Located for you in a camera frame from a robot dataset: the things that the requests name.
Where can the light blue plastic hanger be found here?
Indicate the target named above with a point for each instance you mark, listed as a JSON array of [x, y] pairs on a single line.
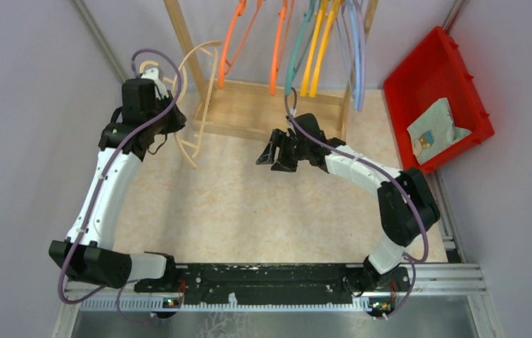
[[350, 25]]

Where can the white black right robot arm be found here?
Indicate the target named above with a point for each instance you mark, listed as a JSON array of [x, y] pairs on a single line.
[[406, 205]]

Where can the lilac plastic hanger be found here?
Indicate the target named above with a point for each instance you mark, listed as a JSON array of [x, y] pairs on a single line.
[[358, 28]]

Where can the teal plastic hanger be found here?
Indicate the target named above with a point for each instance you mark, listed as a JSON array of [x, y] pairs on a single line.
[[301, 46]]

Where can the beige plastic hanger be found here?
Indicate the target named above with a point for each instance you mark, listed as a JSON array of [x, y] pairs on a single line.
[[179, 84]]

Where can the printed cloth in bin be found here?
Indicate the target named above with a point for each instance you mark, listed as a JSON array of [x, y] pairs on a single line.
[[434, 131]]

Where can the wooden hanger rack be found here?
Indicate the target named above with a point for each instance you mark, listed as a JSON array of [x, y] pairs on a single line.
[[244, 107]]

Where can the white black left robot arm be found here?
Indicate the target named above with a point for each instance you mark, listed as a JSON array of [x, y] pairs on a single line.
[[86, 254]]

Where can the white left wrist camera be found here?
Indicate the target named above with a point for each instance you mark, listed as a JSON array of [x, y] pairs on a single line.
[[154, 74]]

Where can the yellow plastic hanger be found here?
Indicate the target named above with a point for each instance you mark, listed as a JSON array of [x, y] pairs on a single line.
[[308, 86], [330, 12]]

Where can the red plastic bin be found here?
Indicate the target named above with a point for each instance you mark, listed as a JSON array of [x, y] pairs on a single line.
[[433, 70]]

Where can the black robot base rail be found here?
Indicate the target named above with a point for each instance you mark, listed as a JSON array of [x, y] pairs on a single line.
[[211, 287]]

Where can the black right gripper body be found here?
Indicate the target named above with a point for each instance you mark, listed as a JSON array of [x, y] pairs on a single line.
[[302, 147]]

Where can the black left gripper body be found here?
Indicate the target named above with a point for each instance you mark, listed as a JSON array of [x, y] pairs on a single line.
[[169, 122]]

